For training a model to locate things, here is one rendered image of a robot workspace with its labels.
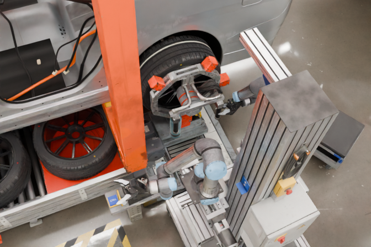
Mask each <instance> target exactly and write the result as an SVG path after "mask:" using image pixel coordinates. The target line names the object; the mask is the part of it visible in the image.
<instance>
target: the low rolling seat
mask: <svg viewBox="0 0 371 247"><path fill-rule="evenodd" d="M364 128H365V125H364V124H362V123H360V122H359V121H357V120H355V119H354V118H352V117H350V116H348V115H347V114H345V113H343V112H342V111H340V110H339V113H338V115H337V117H336V118H335V120H334V122H333V123H332V125H331V126H330V128H329V129H328V131H327V132H326V134H325V136H324V137H323V139H322V141H321V142H320V144H319V145H318V147H317V149H316V150H315V151H314V153H313V155H314V156H316V157H317V158H319V159H320V160H322V161H323V162H325V163H326V164H327V165H326V166H325V168H326V169H332V168H335V169H337V168H338V167H339V166H340V164H341V163H342V162H343V160H344V159H345V157H346V156H347V154H348V153H349V151H350V150H351V148H352V147H353V145H354V143H355V142H356V140H357V139H358V137H359V135H360V134H361V133H362V131H363V130H364Z"/></svg>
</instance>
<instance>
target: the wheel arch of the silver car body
mask: <svg viewBox="0 0 371 247"><path fill-rule="evenodd" d="M183 35H185V36H186V35H189V36H190V35H191V36H196V37H199V38H201V39H203V40H205V41H206V42H207V43H208V45H209V47H210V48H211V50H212V52H213V54H214V55H215V57H216V59H217V61H218V62H219V64H220V66H221V65H222V62H223V59H224V49H223V46H222V43H221V41H220V40H219V39H218V38H217V37H216V36H215V35H214V34H212V33H210V32H207V31H204V30H183V31H179V32H176V33H173V34H170V35H167V36H165V37H163V38H161V39H164V38H167V37H170V36H183ZM157 41H158V40H157ZM157 41H156V42H157ZM154 43H155V42H154ZM154 43H153V44H154ZM150 46H151V45H150ZM146 49H147V48H146ZM146 49H145V50H146ZM143 54H144V51H143V52H142V53H141V54H140V55H139V58H140V57H141V56H142V55H143Z"/></svg>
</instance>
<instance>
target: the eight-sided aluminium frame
mask: <svg viewBox="0 0 371 247"><path fill-rule="evenodd" d="M185 72H186V73H185ZM197 74H203V75H205V76H208V77H211V78H212V79H213V80H214V81H216V82H217V83H218V84H220V79H221V76H220V75H219V72H218V71H217V70H215V69H214V70H213V71H212V72H206V71H205V68H204V67H203V65H202V64H200V63H199V64H195V65H193V66H190V67H186V68H183V69H179V70H177V71H173V72H171V73H169V74H168V75H167V76H166V77H165V78H164V79H163V81H164V83H165V85H166V86H165V87H164V88H163V89H162V90H161V91H160V92H159V91H157V90H153V89H152V90H151V91H150V103H151V106H150V107H151V110H152V113H153V114H154V115H157V116H162V117H167V118H170V116H169V114H168V113H169V111H170V109H166V108H162V107H159V106H158V97H159V96H160V95H161V94H163V93H164V92H165V91H166V90H167V89H168V88H169V87H170V86H171V85H172V84H173V83H174V82H176V81H178V80H181V79H184V78H188V77H191V76H195V75H197ZM217 93H218V91H217V90H216V89H213V90H210V91H206V92H205V93H204V94H203V95H202V96H203V97H206V98H208V97H211V96H214V95H217Z"/></svg>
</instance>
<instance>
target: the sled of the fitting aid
mask: <svg viewBox="0 0 371 247"><path fill-rule="evenodd" d="M144 120H149V121H150V123H151V125H152V127H153V129H154V131H155V134H156V136H158V135H157V132H156V130H155V128H154V125H153V123H152V121H151V119H150V116H149V112H147V113H144ZM200 121H201V123H202V127H200V128H196V129H194V130H191V131H188V132H185V133H182V134H181V136H180V137H179V138H172V137H171V138H168V139H164V140H162V142H163V144H164V145H165V147H168V146H171V145H173V144H176V143H179V142H182V141H185V140H188V139H191V138H193V137H196V136H200V135H203V134H205V133H208V127H207V125H206V123H205V121H204V119H203V117H202V115H201V114H200Z"/></svg>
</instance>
